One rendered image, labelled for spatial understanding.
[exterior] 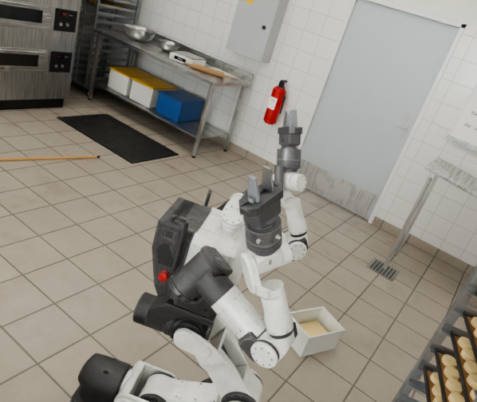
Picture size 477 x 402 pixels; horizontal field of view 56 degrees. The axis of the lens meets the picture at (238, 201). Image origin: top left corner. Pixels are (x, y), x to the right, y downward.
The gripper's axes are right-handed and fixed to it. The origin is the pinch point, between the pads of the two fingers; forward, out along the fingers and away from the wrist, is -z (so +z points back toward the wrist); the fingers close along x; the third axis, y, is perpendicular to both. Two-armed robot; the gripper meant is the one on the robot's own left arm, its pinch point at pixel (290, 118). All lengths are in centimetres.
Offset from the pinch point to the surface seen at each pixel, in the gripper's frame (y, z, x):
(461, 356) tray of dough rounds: -43, 77, 44
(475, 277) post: -50, 52, 41
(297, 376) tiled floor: -42, 137, -61
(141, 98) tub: -11, -45, -409
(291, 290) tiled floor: -75, 113, -131
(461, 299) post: -49, 61, 37
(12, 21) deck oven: 121, -103, -342
